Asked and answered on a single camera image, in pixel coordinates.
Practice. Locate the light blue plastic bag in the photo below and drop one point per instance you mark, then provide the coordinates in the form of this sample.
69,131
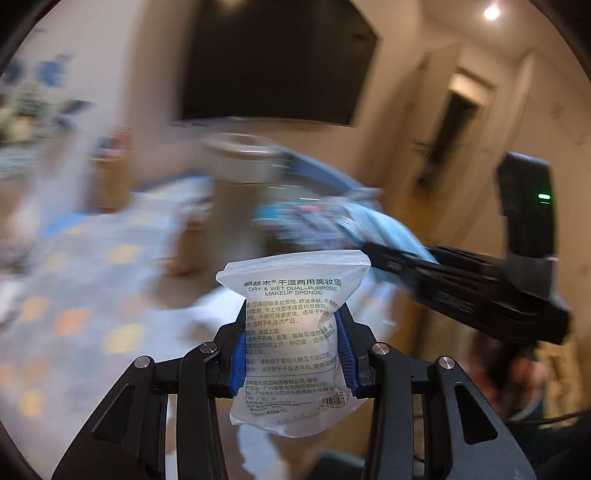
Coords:
392,230

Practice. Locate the wooden pen holder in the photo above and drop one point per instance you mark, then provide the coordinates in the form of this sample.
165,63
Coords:
108,184

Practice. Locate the clear makeup sponge bag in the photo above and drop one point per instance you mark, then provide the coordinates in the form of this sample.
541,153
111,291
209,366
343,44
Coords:
286,323

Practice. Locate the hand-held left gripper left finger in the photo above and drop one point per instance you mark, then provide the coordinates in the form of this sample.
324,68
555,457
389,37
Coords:
239,364

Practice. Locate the round ceiling light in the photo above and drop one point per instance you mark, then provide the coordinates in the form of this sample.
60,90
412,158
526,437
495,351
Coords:
491,13

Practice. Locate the fan-patterned tablecloth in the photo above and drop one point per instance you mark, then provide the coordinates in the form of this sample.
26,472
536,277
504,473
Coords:
92,286

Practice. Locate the dark doorway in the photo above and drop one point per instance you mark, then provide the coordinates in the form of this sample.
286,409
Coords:
457,120

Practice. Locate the beige round bin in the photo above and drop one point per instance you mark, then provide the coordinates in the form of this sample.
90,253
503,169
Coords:
240,161

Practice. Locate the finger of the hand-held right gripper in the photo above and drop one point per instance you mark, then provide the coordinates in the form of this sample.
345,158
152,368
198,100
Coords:
415,277
475,263

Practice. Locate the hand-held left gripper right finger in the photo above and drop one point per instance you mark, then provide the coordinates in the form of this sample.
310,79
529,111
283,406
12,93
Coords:
347,360

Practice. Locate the black screen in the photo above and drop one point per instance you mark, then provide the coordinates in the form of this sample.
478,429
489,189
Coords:
277,60

